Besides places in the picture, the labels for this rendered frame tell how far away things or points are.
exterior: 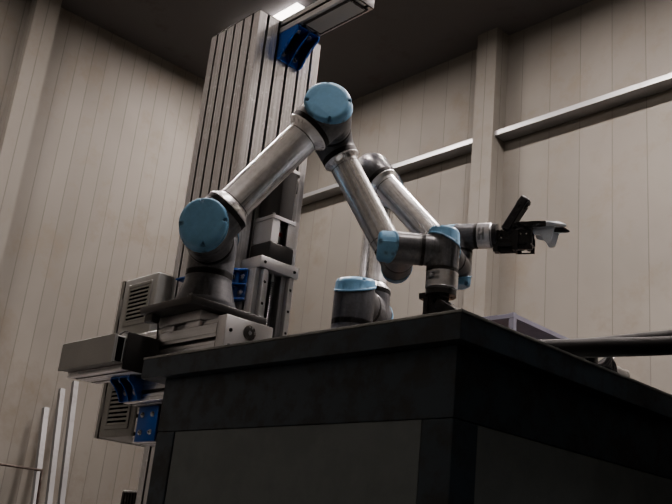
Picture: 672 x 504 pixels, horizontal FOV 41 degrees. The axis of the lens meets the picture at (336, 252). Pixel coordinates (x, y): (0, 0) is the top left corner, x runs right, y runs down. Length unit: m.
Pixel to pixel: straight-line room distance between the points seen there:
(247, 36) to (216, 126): 0.29
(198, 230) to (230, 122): 0.65
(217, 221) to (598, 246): 7.91
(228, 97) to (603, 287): 7.24
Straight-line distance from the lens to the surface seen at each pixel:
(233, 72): 2.77
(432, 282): 2.08
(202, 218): 2.09
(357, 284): 2.53
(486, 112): 11.10
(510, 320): 6.31
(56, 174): 11.77
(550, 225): 2.60
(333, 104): 2.19
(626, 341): 1.47
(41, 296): 11.36
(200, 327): 2.10
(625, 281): 9.49
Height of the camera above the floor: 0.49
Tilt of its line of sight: 19 degrees up
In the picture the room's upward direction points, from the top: 6 degrees clockwise
